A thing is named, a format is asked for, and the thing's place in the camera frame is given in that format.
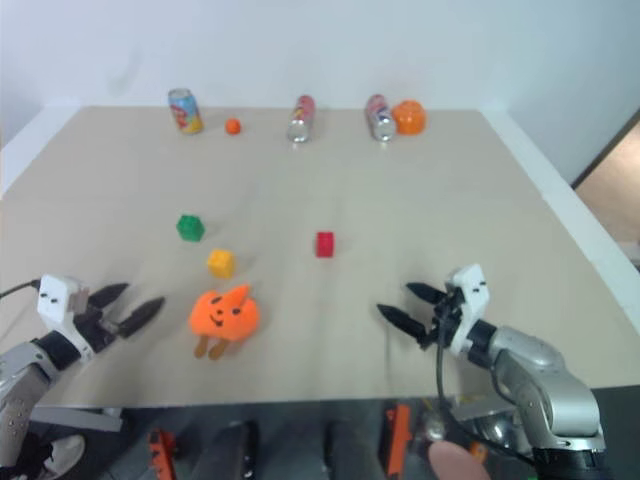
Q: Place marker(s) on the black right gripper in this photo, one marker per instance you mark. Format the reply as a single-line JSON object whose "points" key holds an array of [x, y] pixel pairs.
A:
{"points": [[446, 315]]}

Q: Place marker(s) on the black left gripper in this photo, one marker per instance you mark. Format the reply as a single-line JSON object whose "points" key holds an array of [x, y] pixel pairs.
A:
{"points": [[95, 330]]}

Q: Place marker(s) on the orange plush toy with face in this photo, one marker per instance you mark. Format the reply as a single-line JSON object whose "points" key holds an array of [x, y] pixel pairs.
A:
{"points": [[225, 315]]}

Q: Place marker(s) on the green cube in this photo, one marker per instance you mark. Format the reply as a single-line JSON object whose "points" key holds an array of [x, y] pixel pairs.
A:
{"points": [[191, 229]]}

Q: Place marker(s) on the yellow cube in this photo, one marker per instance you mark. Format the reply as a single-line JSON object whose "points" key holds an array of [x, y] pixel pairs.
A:
{"points": [[221, 263]]}

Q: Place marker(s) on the red cube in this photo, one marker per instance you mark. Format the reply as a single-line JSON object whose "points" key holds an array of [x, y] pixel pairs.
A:
{"points": [[325, 245]]}

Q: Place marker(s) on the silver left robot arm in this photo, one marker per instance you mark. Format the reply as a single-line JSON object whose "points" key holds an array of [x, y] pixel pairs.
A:
{"points": [[22, 370]]}

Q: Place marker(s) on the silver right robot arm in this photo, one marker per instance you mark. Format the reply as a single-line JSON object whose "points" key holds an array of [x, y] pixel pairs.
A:
{"points": [[545, 385]]}

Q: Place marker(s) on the orange and black tool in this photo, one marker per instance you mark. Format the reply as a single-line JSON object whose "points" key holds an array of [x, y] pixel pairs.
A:
{"points": [[398, 435], [161, 452]]}

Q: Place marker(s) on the white shoe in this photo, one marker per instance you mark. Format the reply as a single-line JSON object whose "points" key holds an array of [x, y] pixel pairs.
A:
{"points": [[67, 452]]}

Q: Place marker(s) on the pink round object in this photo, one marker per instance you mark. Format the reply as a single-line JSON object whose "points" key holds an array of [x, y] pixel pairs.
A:
{"points": [[457, 462]]}

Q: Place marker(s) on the red and silver drink can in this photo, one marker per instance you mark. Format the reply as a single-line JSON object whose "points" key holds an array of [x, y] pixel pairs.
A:
{"points": [[301, 120], [380, 117]]}

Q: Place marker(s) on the yellow colourful drink can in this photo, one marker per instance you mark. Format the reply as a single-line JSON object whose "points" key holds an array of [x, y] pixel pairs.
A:
{"points": [[186, 112]]}

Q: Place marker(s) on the small orange ball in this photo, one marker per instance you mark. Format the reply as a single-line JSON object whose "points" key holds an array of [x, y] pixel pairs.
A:
{"points": [[233, 126]]}

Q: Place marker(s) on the brown wooden door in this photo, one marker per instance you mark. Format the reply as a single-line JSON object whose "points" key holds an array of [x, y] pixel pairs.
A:
{"points": [[617, 175]]}

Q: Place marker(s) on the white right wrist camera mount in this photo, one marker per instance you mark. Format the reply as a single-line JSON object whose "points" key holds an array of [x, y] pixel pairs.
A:
{"points": [[472, 295]]}

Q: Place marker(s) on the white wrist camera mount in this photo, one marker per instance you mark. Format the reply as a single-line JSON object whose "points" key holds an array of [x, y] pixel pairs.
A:
{"points": [[472, 295], [55, 300]]}

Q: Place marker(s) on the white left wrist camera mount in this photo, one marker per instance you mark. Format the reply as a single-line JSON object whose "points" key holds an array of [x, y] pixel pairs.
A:
{"points": [[55, 300]]}

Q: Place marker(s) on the grey table leg bracket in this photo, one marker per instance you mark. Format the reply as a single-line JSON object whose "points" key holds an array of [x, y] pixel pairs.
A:
{"points": [[75, 419]]}

